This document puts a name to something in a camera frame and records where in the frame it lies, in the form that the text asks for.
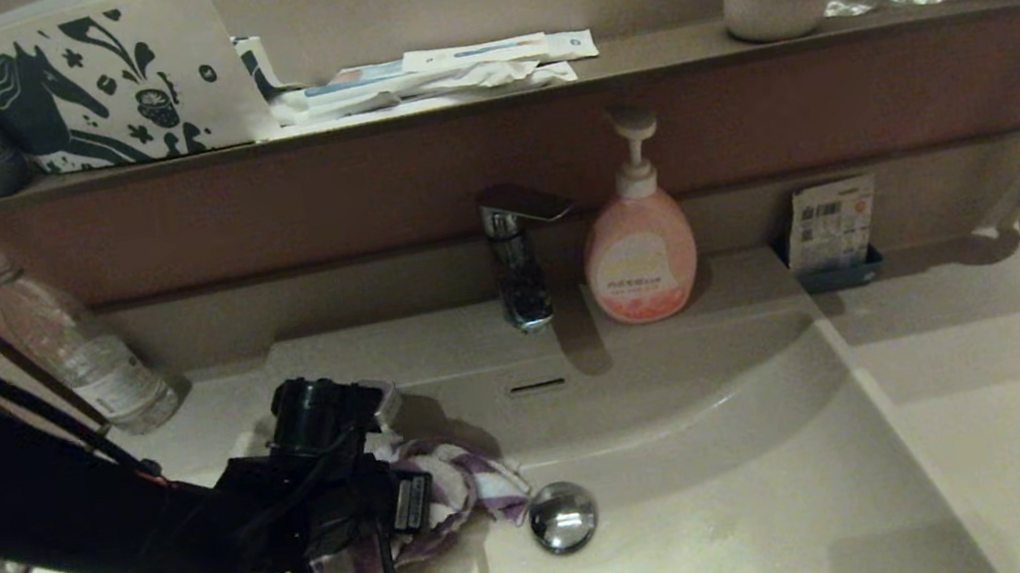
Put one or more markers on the dark blue soap tray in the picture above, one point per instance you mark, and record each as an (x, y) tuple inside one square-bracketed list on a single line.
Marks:
[(834, 280)]

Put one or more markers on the white pouch with horse print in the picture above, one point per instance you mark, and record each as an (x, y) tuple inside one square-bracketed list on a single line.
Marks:
[(220, 72)]

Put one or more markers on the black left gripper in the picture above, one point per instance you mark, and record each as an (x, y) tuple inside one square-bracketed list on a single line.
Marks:
[(320, 502)]

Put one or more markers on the blue white toothbrush packet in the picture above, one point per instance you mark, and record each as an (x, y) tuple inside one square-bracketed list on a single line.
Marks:
[(358, 78)]

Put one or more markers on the chrome drain stopper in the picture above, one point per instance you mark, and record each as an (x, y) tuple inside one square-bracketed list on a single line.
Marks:
[(564, 517)]

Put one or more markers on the white sink basin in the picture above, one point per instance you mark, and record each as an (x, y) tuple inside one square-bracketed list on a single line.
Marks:
[(753, 493)]

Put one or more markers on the purple white striped towel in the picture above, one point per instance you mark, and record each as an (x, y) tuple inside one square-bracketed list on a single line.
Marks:
[(468, 480)]

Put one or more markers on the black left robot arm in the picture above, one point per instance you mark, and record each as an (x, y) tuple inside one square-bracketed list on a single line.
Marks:
[(14, 482)]

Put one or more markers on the crumpled white plastic wrapper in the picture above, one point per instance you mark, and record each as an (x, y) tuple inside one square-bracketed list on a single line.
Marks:
[(479, 82)]

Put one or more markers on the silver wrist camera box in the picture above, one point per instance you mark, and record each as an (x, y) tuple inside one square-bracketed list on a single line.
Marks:
[(383, 403)]

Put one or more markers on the clear plastic bottle without cap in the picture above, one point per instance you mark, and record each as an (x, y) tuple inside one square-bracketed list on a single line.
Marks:
[(109, 379)]

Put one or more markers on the white printed sachet packet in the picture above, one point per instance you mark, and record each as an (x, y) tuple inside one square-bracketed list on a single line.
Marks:
[(829, 227)]

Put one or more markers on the pink soap pump bottle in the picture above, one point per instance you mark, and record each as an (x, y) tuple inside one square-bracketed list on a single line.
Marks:
[(638, 259)]

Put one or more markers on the chrome sink faucet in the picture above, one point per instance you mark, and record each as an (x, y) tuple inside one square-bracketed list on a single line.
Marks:
[(517, 277)]

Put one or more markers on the brown wall shelf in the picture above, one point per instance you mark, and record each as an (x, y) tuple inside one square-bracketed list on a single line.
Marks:
[(657, 55)]

